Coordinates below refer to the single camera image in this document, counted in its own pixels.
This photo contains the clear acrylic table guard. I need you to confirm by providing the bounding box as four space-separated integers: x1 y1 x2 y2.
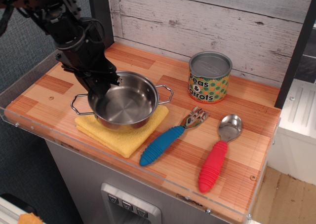
0 23 269 224

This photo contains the blue handled fork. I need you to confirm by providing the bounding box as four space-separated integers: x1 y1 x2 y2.
139 107 208 166

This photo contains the stainless steel pot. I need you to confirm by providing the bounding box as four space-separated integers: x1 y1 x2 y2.
71 71 173 132

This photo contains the white cabinet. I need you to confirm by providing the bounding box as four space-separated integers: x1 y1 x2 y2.
268 79 316 185

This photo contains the dark left frame post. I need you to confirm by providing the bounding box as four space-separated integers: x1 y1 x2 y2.
89 0 114 50

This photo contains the peas and carrots can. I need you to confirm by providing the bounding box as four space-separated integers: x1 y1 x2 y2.
188 51 233 104

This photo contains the dark right frame post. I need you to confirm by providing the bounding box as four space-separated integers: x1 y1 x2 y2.
275 0 316 109

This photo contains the red handled spoon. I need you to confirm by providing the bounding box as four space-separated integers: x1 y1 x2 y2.
198 114 242 193

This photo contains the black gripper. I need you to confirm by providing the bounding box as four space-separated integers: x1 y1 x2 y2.
56 40 123 99

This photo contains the yellow folded cloth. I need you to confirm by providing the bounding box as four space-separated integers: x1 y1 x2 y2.
75 105 169 158

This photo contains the silver dispenser panel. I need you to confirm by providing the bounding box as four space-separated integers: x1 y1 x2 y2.
101 183 162 224

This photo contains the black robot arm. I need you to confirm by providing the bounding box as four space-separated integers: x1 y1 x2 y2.
0 0 122 99

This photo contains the dark frame post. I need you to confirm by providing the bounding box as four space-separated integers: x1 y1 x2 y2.
275 0 316 109
89 0 114 50

